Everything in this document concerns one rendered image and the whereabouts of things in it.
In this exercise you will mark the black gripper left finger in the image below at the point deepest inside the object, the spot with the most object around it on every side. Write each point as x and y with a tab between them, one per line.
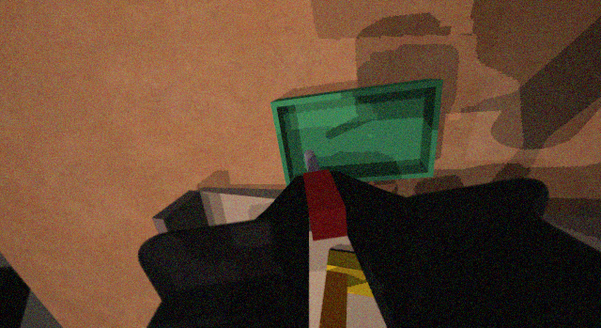
273	247

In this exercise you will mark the yellow chock with orange handle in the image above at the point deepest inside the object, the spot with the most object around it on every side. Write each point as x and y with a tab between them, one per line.
344	275

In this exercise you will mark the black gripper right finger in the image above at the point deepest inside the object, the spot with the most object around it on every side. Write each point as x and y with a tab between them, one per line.
391	234

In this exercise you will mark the red-headed metal pin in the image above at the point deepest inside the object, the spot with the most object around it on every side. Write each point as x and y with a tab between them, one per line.
327	210

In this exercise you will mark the green tray floor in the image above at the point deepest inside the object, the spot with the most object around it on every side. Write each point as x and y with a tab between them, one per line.
377	130

